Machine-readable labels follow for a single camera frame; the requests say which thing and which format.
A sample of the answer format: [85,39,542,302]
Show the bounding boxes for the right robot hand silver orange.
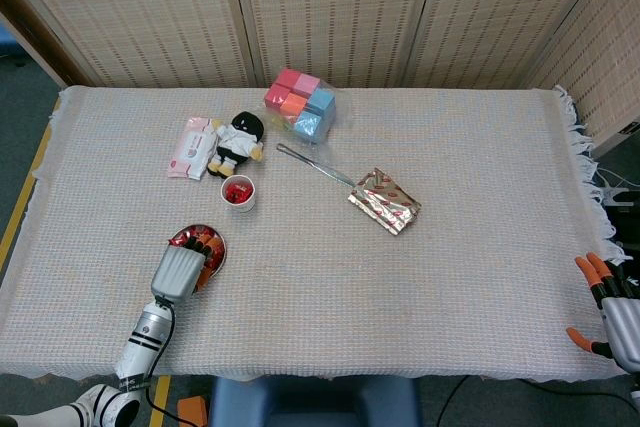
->
[565,251,640,374]

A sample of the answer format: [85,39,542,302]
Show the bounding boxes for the left robot hand silver orange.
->
[150,231,225,304]

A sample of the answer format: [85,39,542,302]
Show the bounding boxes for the round steel plate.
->
[167,224,229,282]

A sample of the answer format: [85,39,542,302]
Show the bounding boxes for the white paper cup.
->
[220,174,257,215]

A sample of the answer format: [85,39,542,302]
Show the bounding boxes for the pink wet wipes pack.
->
[166,116,221,182]

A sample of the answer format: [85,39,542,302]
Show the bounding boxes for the orange block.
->
[177,395,209,427]

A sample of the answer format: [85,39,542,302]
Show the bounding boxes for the plush doll white coat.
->
[206,110,266,179]

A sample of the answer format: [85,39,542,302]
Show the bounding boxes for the white woven tablecloth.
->
[0,82,636,383]

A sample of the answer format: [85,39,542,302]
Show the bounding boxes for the long metal tweezers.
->
[276,142,357,189]

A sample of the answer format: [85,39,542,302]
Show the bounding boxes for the light blue cube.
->
[291,111,331,144]
[305,88,337,121]

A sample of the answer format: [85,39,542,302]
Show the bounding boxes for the red cube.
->
[263,84,292,111]
[272,67,301,91]

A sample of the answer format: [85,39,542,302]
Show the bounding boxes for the orange cube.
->
[279,92,310,118]

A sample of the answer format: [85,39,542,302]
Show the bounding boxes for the gold foil packet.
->
[347,167,423,238]

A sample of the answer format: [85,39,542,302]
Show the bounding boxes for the clear plastic bag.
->
[262,66,354,148]

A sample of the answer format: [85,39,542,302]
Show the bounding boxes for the pink cube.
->
[293,72,321,97]

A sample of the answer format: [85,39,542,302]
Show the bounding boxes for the beige woven screen panel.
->
[0,0,251,89]
[404,0,619,89]
[522,0,640,158]
[229,0,444,89]

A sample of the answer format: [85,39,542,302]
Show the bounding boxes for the blue panel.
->
[0,26,21,61]

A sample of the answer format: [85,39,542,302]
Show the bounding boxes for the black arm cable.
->
[144,296,189,427]

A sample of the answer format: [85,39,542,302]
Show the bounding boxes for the black floor cable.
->
[434,375,640,427]

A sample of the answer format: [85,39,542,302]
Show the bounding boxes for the brown wooden post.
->
[0,0,94,89]

